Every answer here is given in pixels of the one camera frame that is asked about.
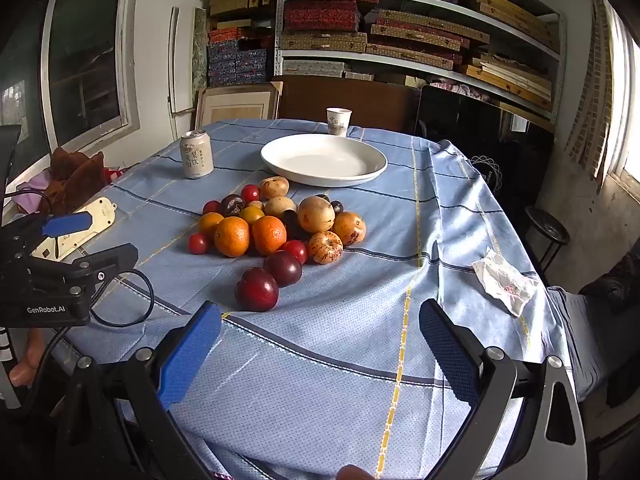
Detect white metal shelf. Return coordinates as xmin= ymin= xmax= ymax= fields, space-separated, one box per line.
xmin=272 ymin=0 xmax=568 ymax=126

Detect dark red plum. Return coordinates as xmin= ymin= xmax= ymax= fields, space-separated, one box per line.
xmin=234 ymin=267 xmax=280 ymax=312
xmin=263 ymin=250 xmax=303 ymax=287

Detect stack of blue patterned boxes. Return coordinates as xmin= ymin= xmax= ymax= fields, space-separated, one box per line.
xmin=206 ymin=40 xmax=268 ymax=88

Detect dark wooden chair back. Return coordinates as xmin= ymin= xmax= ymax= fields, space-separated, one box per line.
xmin=272 ymin=75 xmax=418 ymax=133

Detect cream plastic device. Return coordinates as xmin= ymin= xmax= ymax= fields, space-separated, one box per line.
xmin=31 ymin=197 xmax=117 ymax=262

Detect tan oval fruit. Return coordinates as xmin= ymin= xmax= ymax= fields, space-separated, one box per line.
xmin=258 ymin=176 xmax=290 ymax=200

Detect white oval plate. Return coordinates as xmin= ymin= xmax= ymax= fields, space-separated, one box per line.
xmin=260 ymin=133 xmax=389 ymax=188

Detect white paper cup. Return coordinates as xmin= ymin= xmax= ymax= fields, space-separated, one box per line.
xmin=326 ymin=107 xmax=353 ymax=137

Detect pale speckled round fruit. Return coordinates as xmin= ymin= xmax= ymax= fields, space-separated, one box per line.
xmin=307 ymin=230 xmax=344 ymax=265

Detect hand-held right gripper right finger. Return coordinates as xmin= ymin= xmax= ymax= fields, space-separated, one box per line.
xmin=419 ymin=299 xmax=589 ymax=480

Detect orange patterned box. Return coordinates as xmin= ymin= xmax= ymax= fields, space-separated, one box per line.
xmin=207 ymin=27 xmax=251 ymax=45

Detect crumpled white paper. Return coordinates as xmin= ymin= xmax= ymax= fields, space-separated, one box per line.
xmin=471 ymin=247 xmax=541 ymax=317

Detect person's left hand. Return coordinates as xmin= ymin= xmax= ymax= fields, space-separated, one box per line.
xmin=10 ymin=333 xmax=52 ymax=387

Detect orange brown speckled fruit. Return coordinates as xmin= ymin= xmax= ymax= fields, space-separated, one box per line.
xmin=332 ymin=211 xmax=367 ymax=246

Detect white narrow panel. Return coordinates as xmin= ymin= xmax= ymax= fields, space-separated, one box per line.
xmin=166 ymin=6 xmax=181 ymax=141

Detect grey cloth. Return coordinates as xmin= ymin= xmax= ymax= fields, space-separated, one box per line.
xmin=545 ymin=285 xmax=621 ymax=403

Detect brown cloth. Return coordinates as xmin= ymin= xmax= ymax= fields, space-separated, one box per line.
xmin=47 ymin=146 xmax=108 ymax=213

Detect pink floral cloth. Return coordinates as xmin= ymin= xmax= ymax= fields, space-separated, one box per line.
xmin=430 ymin=77 xmax=501 ymax=103

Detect brick pattern curtain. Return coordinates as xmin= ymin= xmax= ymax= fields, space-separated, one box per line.
xmin=565 ymin=0 xmax=616 ymax=181

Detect black cable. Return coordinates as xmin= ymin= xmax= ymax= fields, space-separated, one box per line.
xmin=30 ymin=269 xmax=156 ymax=391

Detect stack of patterned flat boxes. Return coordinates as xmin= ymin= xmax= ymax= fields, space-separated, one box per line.
xmin=280 ymin=0 xmax=561 ymax=111

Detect green mottled panel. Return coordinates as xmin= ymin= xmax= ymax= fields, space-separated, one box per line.
xmin=191 ymin=7 xmax=209 ymax=93

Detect wooden picture frame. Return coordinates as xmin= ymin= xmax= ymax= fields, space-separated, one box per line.
xmin=194 ymin=81 xmax=283 ymax=130

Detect bright window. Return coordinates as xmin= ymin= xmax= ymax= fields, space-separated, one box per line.
xmin=602 ymin=5 xmax=640 ymax=196

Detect black jacket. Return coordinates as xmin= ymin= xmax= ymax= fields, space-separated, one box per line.
xmin=580 ymin=250 xmax=640 ymax=316

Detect blue checked tablecloth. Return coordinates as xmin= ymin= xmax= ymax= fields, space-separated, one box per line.
xmin=50 ymin=119 xmax=551 ymax=480

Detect large tan round fruit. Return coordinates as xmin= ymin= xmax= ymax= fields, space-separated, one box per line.
xmin=297 ymin=196 xmax=336 ymax=234

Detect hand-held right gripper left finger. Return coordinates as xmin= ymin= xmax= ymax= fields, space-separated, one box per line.
xmin=50 ymin=301 xmax=224 ymax=480

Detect dark purple mangosteen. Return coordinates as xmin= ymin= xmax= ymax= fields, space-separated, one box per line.
xmin=220 ymin=193 xmax=247 ymax=218

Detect white framed window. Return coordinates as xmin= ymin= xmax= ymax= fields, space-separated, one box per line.
xmin=40 ymin=0 xmax=141 ymax=148

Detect black glossy panel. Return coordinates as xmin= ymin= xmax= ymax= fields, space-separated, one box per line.
xmin=414 ymin=85 xmax=555 ymax=161

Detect black round stool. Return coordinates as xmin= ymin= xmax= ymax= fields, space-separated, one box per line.
xmin=524 ymin=206 xmax=571 ymax=273

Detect cream drink can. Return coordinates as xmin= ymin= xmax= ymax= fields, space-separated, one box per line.
xmin=179 ymin=130 xmax=214 ymax=180

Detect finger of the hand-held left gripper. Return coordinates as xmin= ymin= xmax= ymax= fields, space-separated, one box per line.
xmin=30 ymin=243 xmax=139 ymax=303
xmin=0 ymin=211 xmax=94 ymax=261

